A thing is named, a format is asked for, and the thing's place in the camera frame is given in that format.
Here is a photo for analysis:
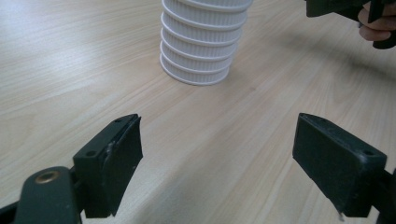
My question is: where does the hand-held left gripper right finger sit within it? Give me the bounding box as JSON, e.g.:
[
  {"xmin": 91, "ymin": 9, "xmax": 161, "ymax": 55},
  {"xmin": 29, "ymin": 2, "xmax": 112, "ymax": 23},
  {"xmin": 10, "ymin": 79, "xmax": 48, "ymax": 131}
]
[{"xmin": 291, "ymin": 112, "xmax": 388, "ymax": 218}]

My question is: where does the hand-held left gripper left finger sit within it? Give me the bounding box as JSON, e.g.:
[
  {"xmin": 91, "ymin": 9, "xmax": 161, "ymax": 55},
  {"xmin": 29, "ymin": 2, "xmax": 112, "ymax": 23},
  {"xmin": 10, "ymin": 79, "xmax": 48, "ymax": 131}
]
[{"xmin": 72, "ymin": 113, "xmax": 144, "ymax": 219}]

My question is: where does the stack of white ribbed cups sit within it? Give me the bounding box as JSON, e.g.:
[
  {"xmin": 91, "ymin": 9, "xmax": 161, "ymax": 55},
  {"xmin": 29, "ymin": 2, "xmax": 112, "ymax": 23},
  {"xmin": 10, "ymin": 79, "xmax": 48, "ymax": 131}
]
[{"xmin": 159, "ymin": 0, "xmax": 254, "ymax": 87}]

